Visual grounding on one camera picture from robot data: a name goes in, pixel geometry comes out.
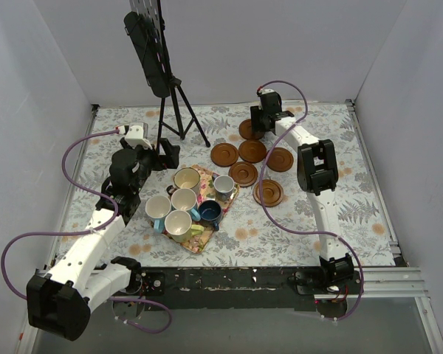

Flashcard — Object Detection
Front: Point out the brown wooden coaster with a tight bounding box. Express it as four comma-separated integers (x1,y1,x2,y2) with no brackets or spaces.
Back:
267,147,294,173
238,119,265,140
253,179,284,207
210,143,238,167
238,139,267,164
228,162,258,187

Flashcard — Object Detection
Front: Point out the white mug light blue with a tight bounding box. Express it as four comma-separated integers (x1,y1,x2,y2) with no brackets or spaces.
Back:
145,195,172,233

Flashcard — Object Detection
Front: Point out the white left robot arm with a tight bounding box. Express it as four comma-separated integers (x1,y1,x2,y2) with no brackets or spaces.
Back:
26,138,180,341

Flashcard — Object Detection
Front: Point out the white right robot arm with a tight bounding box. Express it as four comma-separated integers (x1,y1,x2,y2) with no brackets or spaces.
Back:
250,88,354,294

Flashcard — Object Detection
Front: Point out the small grey patterned cup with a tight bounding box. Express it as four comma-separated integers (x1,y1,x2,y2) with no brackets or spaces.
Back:
213,175,235,201

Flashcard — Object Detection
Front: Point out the cream enamel mug dark rim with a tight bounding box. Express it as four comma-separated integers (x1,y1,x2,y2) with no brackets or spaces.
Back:
166,167,202,195

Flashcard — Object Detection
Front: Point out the floral table cloth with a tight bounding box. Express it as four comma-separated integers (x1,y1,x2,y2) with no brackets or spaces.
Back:
55,102,398,268

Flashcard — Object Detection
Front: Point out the dark blue mug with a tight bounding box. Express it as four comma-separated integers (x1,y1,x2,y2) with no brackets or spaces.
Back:
199,200,223,232

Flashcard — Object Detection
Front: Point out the black tripod stand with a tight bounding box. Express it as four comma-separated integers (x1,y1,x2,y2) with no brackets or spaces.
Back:
156,77,211,152

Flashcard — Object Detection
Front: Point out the floral serving tray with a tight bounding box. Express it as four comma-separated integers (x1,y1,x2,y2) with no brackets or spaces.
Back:
145,165,239,254

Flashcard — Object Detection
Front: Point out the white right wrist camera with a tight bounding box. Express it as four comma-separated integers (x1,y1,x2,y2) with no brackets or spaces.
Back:
257,88,275,96

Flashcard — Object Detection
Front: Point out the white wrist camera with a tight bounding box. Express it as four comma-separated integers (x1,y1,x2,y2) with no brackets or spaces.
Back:
125,122,153,150
257,88,275,96

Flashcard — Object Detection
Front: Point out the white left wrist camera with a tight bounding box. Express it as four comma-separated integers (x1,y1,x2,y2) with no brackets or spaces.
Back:
125,122,153,150

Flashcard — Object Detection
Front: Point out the white mug blue handle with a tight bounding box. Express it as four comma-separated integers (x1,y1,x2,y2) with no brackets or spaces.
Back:
171,188,201,221

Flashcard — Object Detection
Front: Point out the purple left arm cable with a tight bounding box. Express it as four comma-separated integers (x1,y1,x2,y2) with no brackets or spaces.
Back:
0,128,174,335

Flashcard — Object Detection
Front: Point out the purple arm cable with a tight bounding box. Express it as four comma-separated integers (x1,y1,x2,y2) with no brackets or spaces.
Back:
0,128,174,335
257,80,365,322

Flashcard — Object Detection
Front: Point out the white mug green handle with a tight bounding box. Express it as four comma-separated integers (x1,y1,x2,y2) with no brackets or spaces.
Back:
165,210,205,243

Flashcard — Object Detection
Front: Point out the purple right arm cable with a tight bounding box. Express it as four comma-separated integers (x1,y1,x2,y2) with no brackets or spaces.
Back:
257,80,365,322

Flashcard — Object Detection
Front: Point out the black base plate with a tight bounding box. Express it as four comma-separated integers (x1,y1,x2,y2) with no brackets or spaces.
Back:
116,266,360,311

